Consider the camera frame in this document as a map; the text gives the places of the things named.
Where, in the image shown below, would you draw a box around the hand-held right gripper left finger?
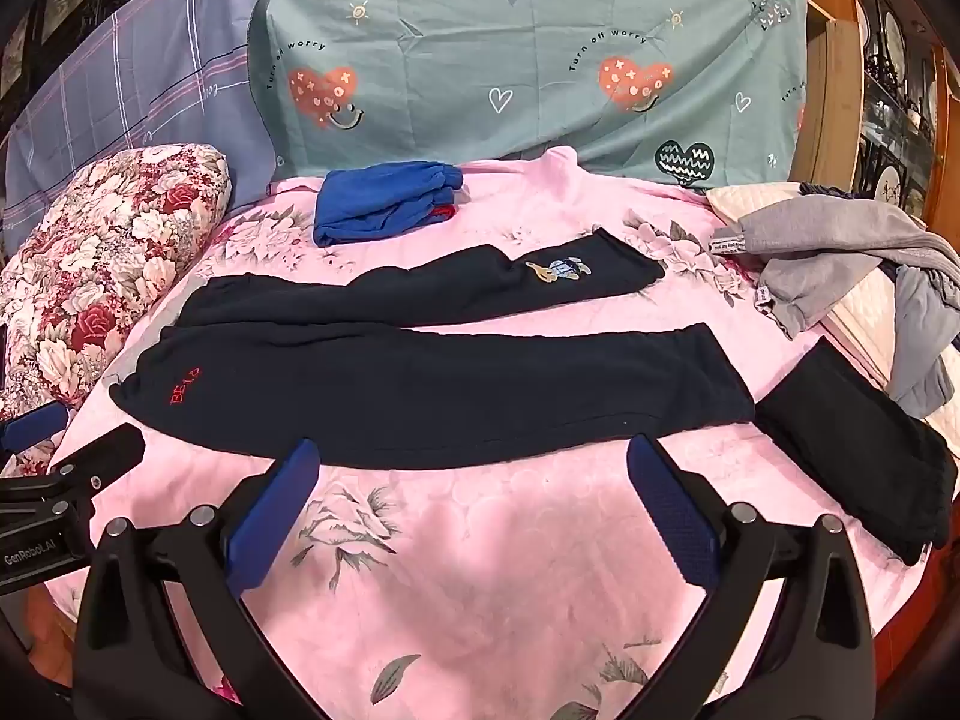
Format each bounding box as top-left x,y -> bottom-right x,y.
73,438 -> 331,720

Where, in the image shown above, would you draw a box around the wooden display cabinet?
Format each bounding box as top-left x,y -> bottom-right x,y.
772,0 -> 960,226

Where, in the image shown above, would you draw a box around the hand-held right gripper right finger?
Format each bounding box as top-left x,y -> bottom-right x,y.
626,433 -> 878,720

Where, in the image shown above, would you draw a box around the folded blue garment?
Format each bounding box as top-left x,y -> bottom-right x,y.
313,160 -> 464,247

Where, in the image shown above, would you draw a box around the navy embroidered pants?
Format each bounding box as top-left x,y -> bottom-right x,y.
109,226 -> 756,472

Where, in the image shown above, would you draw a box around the dark wooden panel screen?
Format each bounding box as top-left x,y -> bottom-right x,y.
0,0 -> 218,140

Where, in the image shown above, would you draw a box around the cream quilted pad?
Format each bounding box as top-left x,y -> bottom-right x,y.
705,181 -> 960,458

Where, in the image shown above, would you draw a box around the blue-grey garment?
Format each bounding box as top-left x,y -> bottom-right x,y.
885,262 -> 960,417

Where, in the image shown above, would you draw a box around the pink floral blanket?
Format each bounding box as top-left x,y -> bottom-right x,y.
45,146 -> 938,720

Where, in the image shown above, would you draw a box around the folded black garment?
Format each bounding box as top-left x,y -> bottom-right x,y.
755,337 -> 959,567

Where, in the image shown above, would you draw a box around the teal heart-print sheet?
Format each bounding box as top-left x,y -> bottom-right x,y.
247,0 -> 809,188

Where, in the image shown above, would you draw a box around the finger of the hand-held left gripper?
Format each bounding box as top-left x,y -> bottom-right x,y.
0,401 -> 72,458
0,424 -> 147,520

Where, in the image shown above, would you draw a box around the light grey garment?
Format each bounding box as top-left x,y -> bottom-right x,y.
711,199 -> 960,338

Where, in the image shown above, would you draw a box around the red floral quilt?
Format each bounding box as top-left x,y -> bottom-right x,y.
0,144 -> 232,477

